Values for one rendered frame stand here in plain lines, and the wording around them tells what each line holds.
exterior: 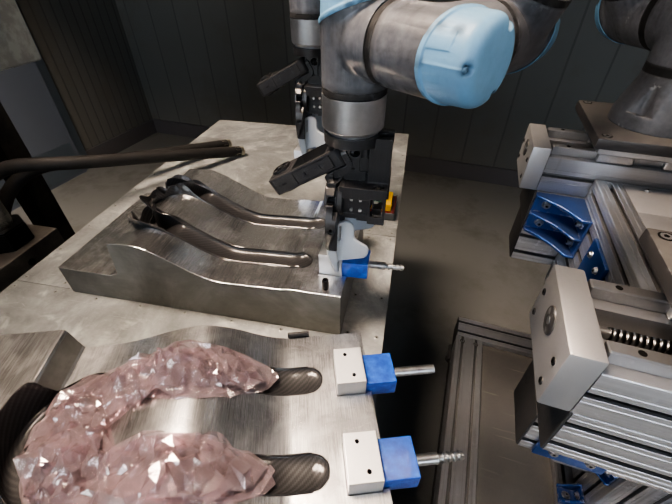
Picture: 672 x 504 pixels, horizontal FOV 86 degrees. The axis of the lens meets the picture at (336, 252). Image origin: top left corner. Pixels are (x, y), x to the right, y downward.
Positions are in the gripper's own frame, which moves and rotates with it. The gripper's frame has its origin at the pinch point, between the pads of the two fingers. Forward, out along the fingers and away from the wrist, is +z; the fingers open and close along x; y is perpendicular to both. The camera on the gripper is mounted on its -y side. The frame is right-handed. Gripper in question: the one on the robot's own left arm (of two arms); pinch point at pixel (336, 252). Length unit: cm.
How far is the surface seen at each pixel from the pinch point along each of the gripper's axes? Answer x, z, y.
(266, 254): 0.8, 3.3, -12.3
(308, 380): -19.0, 6.2, 0.2
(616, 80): 202, 20, 120
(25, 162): 14, -2, -71
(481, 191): 193, 93, 64
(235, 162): 49, 12, -40
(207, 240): 0.6, 1.7, -22.8
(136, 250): -7.3, -1.2, -29.9
